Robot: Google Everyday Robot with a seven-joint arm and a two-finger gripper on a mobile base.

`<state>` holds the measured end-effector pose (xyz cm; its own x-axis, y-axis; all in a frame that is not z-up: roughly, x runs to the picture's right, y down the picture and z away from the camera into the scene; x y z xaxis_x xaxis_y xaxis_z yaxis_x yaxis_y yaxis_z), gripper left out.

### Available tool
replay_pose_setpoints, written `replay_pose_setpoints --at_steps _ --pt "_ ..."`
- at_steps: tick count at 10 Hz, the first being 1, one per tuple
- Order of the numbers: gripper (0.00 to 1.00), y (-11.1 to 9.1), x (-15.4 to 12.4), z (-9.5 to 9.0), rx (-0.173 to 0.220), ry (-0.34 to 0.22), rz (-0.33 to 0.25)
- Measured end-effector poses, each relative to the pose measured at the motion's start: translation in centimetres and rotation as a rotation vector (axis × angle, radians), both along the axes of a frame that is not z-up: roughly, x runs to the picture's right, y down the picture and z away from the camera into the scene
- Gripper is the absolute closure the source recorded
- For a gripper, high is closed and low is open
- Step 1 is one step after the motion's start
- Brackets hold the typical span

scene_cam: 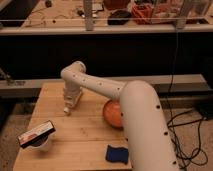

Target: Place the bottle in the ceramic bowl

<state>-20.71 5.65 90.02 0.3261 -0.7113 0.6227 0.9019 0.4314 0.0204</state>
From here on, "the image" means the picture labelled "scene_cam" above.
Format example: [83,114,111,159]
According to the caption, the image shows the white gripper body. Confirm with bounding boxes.
[64,88,82,109]

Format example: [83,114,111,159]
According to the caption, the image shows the black floor cables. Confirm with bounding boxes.
[165,31,209,167]

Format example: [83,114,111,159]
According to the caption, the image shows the orange ceramic bowl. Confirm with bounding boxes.
[103,100,123,129]

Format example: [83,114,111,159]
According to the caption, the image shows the orange tool on bench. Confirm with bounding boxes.
[131,4,153,25]

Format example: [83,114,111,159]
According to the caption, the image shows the black object on bench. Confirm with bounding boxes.
[107,10,131,25]

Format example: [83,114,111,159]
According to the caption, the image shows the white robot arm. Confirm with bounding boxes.
[61,61,180,171]

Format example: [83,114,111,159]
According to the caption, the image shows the blue cloth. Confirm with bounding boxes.
[105,145,129,164]

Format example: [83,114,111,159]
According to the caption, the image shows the white cup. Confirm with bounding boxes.
[30,136,52,152]

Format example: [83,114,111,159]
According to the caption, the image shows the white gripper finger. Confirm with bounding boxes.
[63,107,71,115]

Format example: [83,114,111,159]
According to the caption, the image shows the grey metal post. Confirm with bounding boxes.
[83,0,94,31]

